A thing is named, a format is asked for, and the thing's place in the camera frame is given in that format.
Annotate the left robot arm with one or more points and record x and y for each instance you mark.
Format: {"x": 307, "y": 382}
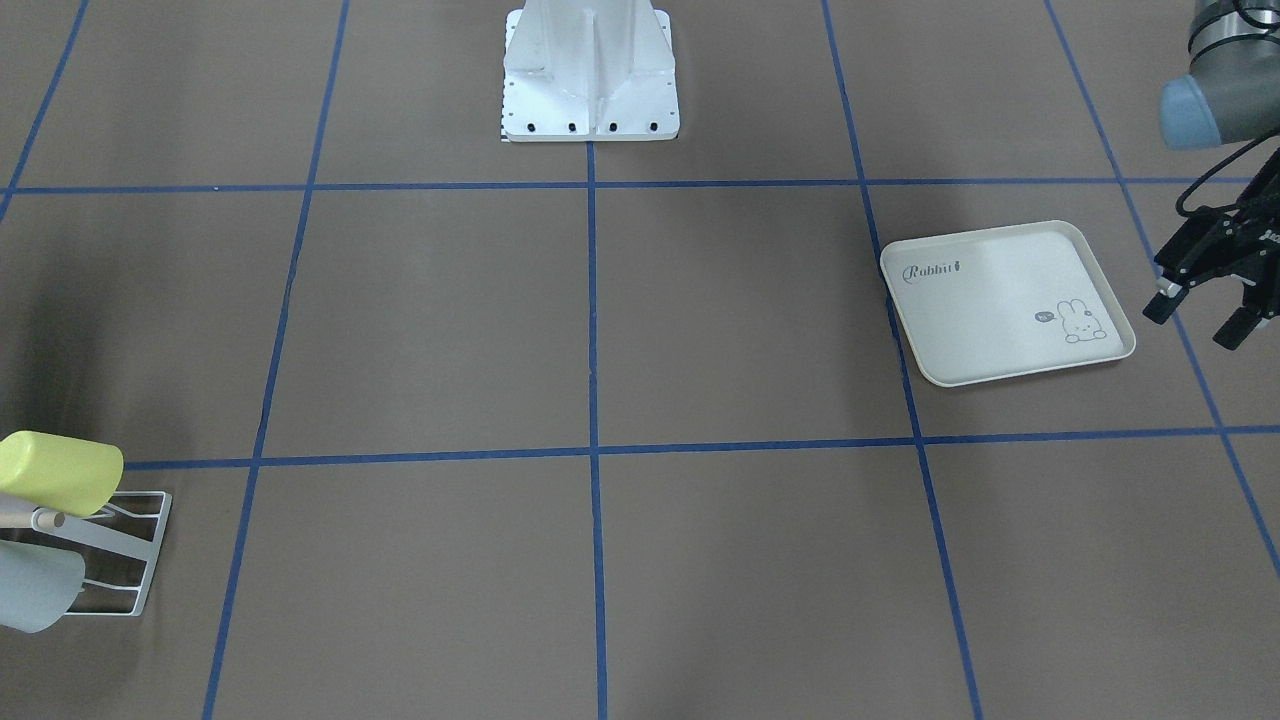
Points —
{"x": 1230, "y": 94}

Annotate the white plastic tray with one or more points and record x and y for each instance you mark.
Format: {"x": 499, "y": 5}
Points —
{"x": 983, "y": 306}

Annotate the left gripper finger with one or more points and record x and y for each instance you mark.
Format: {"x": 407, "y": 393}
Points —
{"x": 1242, "y": 323}
{"x": 1165, "y": 302}

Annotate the grey plastic cup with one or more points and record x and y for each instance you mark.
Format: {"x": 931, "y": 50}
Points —
{"x": 38, "y": 584}

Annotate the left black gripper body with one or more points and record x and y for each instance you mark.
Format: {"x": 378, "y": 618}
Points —
{"x": 1232, "y": 262}

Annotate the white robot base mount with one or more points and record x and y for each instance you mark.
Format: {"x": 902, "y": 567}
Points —
{"x": 589, "y": 71}

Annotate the yellow plastic cup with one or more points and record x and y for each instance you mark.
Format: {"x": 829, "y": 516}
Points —
{"x": 61, "y": 473}

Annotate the white wire cup rack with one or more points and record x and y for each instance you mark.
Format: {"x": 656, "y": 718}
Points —
{"x": 121, "y": 545}

